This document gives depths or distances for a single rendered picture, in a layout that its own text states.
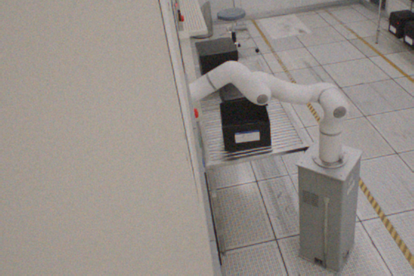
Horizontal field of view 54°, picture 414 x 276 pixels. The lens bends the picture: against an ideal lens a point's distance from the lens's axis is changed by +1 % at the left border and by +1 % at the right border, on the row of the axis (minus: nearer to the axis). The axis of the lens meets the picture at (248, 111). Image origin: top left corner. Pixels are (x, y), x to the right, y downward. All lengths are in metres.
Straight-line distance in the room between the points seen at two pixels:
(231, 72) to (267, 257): 1.38
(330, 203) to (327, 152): 0.29
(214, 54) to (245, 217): 1.20
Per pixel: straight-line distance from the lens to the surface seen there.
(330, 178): 2.18
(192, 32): 3.93
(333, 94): 2.00
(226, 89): 2.76
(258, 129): 2.27
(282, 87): 1.93
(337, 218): 2.35
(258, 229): 2.92
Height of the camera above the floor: 2.18
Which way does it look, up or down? 32 degrees down
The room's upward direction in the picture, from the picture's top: 6 degrees counter-clockwise
